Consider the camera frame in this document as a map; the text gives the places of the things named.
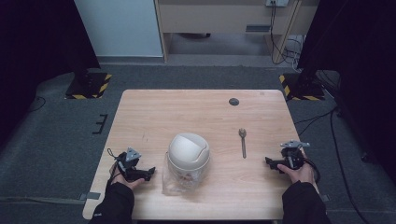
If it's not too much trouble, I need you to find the left hand-held gripper cable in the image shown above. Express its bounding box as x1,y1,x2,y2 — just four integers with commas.
106,147,123,189

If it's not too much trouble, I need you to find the black hanging cable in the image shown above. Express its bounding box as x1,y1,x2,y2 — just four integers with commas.
269,1,301,65

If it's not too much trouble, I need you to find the metal spoon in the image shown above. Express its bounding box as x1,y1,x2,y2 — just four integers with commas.
238,127,248,160

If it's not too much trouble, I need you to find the right hand-held gripper cable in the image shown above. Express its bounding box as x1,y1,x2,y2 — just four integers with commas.
302,157,322,185

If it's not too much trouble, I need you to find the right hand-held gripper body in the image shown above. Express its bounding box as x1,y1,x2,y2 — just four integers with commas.
279,140,311,171

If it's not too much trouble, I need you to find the white lidded plastic jar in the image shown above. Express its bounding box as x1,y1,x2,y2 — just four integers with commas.
166,133,211,185

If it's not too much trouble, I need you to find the person's left hand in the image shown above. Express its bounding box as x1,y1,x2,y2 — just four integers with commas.
110,169,146,191

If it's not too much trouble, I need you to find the hand-held gripper cable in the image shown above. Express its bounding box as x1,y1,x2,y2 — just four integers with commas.
302,157,322,185
106,147,123,189

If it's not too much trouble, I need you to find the white power strip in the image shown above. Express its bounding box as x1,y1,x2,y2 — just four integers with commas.
284,34,304,62

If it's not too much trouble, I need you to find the light wooden desk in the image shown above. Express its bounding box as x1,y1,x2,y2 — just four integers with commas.
154,0,321,63

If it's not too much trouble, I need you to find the black curtain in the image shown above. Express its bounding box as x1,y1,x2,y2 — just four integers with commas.
0,0,102,147
297,0,396,185

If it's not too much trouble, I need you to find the clear plastic bag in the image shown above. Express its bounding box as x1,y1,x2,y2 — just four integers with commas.
161,151,205,197

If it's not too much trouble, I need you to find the person's right hand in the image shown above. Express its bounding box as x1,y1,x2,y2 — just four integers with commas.
276,154,317,186

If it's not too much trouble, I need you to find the grey wall socket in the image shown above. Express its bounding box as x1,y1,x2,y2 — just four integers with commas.
265,0,290,8

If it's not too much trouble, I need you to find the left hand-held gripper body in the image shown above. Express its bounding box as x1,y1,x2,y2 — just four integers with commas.
116,147,146,183

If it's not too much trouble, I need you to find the black floor cable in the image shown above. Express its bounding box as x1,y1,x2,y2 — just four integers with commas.
293,105,339,136
330,109,372,224
27,95,48,114

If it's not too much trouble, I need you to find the black stand base striped tape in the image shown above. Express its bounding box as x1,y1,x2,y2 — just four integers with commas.
64,72,113,101
278,73,326,102

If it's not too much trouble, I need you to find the white partition panel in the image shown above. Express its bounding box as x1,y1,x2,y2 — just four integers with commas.
74,0,164,58

